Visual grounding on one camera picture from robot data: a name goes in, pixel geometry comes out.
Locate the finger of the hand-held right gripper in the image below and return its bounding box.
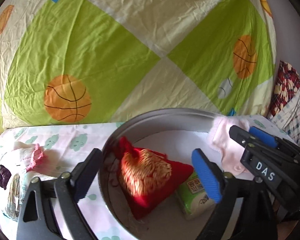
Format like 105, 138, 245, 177
229, 125, 257, 153
249, 126, 284, 149

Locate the printed plastic packet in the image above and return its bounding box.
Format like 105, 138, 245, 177
2, 171, 38, 222

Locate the green tissue packet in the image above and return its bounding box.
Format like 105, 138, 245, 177
175, 170, 217, 220

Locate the pink terry cloth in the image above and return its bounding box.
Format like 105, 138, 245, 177
209, 116, 250, 177

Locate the white gauze towel pink edge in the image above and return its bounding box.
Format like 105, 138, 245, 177
5, 141, 49, 173

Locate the basketball print hanging sheet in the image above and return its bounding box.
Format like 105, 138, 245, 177
0, 0, 277, 130

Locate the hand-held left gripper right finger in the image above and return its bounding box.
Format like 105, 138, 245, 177
191, 149, 278, 240

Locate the red floral cloth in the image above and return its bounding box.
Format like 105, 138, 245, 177
267, 60, 300, 122

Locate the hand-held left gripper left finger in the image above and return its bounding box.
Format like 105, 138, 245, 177
16, 148, 103, 240

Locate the red gold drawstring pouch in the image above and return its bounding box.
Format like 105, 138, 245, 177
115, 136, 194, 220

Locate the plaid cloth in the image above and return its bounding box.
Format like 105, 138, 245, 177
272, 67, 300, 153

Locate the round metal cookie tin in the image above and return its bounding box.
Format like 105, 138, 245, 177
98, 108, 243, 240

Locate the cloud print tablecloth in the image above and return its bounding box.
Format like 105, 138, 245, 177
0, 115, 295, 240

